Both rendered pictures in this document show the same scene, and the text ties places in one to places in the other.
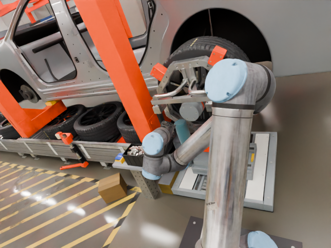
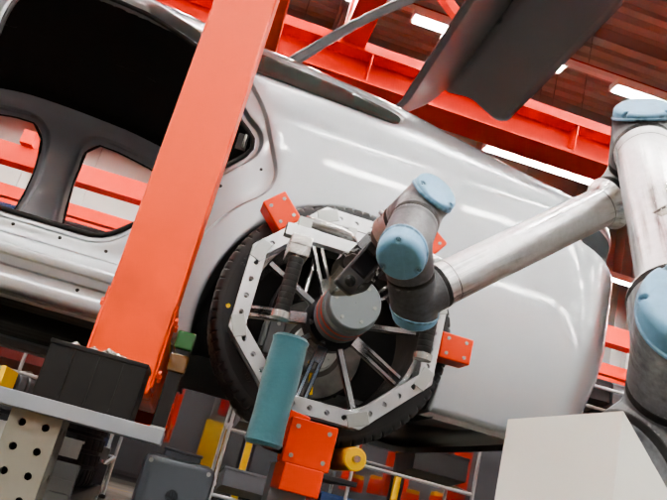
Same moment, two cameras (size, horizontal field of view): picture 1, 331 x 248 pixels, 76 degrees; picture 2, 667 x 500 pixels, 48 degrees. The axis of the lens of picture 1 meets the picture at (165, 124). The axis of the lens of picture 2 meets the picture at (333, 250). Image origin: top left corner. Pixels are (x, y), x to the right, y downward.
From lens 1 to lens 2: 1.55 m
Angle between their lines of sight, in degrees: 64
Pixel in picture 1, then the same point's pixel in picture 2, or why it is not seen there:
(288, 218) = not seen: outside the picture
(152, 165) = (430, 226)
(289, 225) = not seen: outside the picture
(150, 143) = (438, 186)
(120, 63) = (228, 131)
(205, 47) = not seen: hidden behind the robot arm
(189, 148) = (493, 248)
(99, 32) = (228, 55)
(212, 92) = (638, 110)
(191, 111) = (365, 301)
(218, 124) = (652, 138)
